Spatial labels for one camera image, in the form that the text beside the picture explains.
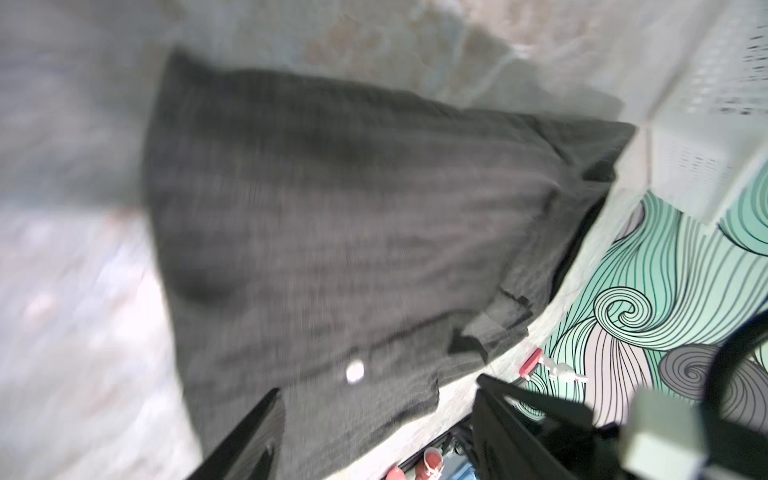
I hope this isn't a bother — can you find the dark grey striped shirt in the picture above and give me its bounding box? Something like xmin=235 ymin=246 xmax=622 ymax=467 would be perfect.
xmin=143 ymin=51 xmax=635 ymax=479

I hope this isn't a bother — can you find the small pink front toy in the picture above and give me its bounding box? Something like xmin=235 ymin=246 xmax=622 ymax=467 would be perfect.
xmin=384 ymin=466 xmax=407 ymax=480

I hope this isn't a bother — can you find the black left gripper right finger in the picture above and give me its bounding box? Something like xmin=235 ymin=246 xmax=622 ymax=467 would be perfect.
xmin=471 ymin=374 xmax=624 ymax=479

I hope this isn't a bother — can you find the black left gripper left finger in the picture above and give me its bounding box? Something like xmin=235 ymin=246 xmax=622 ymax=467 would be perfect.
xmin=187 ymin=388 xmax=285 ymax=480

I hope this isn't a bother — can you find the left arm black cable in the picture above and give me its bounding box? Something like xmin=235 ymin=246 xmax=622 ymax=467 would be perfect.
xmin=700 ymin=311 xmax=768 ymax=457

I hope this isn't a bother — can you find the white plastic mesh basket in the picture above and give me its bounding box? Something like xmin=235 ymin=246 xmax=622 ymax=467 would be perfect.
xmin=649 ymin=1 xmax=767 ymax=225

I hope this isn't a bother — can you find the pink white doll figure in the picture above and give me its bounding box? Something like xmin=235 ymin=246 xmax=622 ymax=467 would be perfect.
xmin=415 ymin=447 xmax=444 ymax=480

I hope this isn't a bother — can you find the white bunny on pink stand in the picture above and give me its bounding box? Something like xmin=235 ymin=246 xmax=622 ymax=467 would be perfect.
xmin=518 ymin=348 xmax=588 ymax=383

